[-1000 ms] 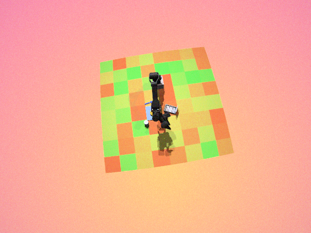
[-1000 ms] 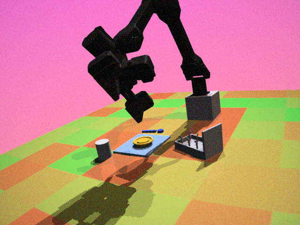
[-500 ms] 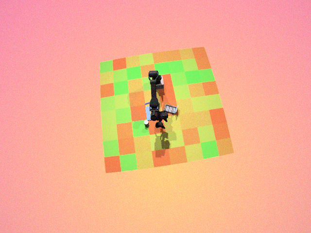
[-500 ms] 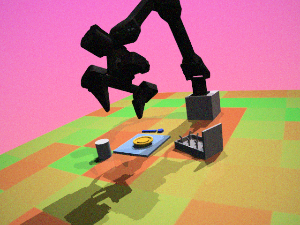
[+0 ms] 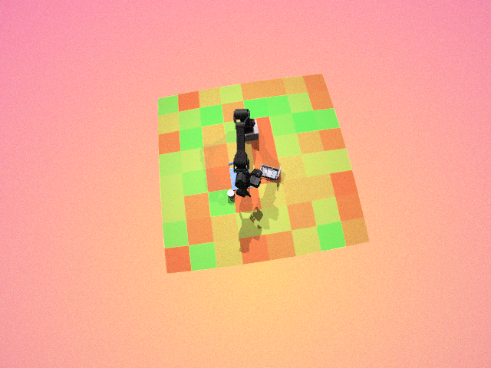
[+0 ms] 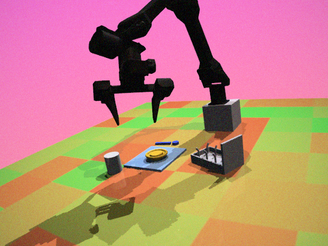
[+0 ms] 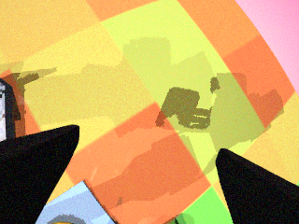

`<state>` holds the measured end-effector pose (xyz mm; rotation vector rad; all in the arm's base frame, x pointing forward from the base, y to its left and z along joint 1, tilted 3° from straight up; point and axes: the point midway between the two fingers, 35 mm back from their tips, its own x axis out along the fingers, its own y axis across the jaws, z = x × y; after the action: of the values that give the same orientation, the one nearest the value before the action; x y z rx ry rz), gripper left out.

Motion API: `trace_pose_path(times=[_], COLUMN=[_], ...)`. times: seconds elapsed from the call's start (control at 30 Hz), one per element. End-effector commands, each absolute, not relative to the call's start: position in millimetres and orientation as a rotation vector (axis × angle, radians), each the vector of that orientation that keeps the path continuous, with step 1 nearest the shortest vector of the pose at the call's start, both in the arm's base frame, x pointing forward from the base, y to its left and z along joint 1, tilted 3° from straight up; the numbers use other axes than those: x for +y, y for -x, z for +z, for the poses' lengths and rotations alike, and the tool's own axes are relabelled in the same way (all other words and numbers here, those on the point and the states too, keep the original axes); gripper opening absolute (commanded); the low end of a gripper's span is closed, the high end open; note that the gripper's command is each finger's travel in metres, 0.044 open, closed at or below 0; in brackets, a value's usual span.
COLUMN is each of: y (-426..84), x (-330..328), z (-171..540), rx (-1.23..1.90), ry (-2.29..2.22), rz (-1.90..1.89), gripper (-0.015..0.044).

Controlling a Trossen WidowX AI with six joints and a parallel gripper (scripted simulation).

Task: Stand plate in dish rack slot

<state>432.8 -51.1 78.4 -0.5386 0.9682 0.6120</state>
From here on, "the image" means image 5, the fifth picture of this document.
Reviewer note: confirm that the dark grey dish rack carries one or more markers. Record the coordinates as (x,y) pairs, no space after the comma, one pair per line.
(270,172)

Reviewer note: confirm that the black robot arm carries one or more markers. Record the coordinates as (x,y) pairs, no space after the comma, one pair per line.
(246,125)

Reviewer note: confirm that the light blue flat mat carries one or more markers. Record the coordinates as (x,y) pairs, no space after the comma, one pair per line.
(233,178)

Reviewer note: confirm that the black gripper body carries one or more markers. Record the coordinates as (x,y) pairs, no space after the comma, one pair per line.
(243,192)

